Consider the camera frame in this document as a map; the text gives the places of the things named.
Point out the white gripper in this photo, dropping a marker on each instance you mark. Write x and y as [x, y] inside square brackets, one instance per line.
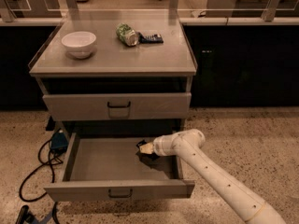
[158, 148]

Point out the black chocolate rxbar wrapper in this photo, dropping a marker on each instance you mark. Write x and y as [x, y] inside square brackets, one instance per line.
[141, 143]

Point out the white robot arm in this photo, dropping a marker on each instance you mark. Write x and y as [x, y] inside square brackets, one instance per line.
[248, 205]

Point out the closed upper grey drawer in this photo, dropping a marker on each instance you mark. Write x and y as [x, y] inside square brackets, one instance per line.
[68, 107]

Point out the open lower grey drawer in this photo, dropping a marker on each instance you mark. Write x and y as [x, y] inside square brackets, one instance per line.
[97, 169]

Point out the grey metal drawer cabinet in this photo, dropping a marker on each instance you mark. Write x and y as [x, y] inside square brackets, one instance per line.
[114, 68]

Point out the blue power box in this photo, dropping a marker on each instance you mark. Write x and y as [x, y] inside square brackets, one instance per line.
[58, 142]

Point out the blue snack bar wrapper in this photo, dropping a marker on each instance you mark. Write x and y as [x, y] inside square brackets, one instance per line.
[150, 39]

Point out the green soda can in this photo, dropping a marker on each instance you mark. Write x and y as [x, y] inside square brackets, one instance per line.
[127, 35]

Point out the white ceramic bowl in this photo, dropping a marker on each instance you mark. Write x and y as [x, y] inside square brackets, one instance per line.
[79, 44]

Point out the black tool on floor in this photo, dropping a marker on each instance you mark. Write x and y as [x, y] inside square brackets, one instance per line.
[24, 216]

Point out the background grey desk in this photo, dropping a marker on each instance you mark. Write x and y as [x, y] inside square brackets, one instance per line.
[249, 8]

